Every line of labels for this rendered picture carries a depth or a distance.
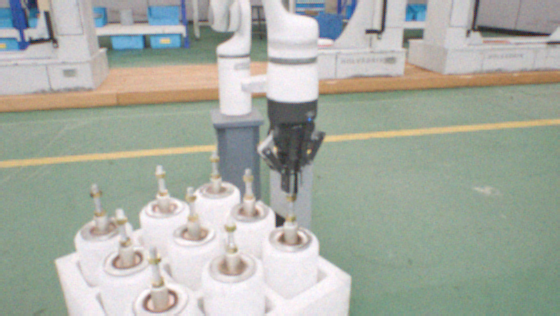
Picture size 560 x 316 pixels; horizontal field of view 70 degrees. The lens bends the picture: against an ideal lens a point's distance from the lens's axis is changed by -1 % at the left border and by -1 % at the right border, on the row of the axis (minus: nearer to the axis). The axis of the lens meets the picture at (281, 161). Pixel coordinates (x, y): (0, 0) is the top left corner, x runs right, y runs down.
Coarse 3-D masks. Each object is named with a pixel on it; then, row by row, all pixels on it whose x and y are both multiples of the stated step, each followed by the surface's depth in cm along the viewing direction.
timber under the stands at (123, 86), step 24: (120, 72) 302; (144, 72) 302; (168, 72) 301; (192, 72) 301; (216, 72) 301; (264, 72) 301; (408, 72) 300; (432, 72) 301; (504, 72) 303; (528, 72) 303; (552, 72) 304; (0, 96) 234; (24, 96) 234; (48, 96) 234; (72, 96) 237; (96, 96) 240; (120, 96) 243; (144, 96) 246; (168, 96) 249; (192, 96) 252; (216, 96) 256; (264, 96) 262
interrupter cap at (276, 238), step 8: (272, 232) 70; (280, 232) 70; (304, 232) 70; (272, 240) 68; (280, 240) 69; (304, 240) 68; (312, 240) 68; (280, 248) 66; (288, 248) 66; (296, 248) 66; (304, 248) 66
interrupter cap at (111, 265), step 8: (136, 248) 66; (144, 248) 66; (112, 256) 64; (136, 256) 64; (144, 256) 64; (104, 264) 62; (112, 264) 62; (120, 264) 63; (136, 264) 62; (144, 264) 62; (112, 272) 60; (120, 272) 60; (128, 272) 60; (136, 272) 60
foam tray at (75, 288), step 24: (72, 264) 74; (168, 264) 75; (72, 288) 68; (96, 288) 68; (264, 288) 68; (312, 288) 68; (336, 288) 69; (72, 312) 75; (96, 312) 63; (288, 312) 63; (312, 312) 66; (336, 312) 71
